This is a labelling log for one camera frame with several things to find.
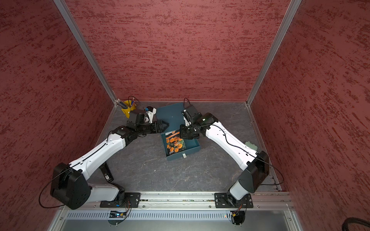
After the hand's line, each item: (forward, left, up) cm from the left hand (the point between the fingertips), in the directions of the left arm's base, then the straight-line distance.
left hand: (163, 128), depth 81 cm
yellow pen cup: (+22, +31, -11) cm, 39 cm away
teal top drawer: (-9, -17, -3) cm, 19 cm away
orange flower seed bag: (-10, -8, 0) cm, 12 cm away
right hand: (-7, -12, +2) cm, 14 cm away
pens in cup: (+25, +33, -6) cm, 42 cm away
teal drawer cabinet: (+7, -5, +4) cm, 10 cm away
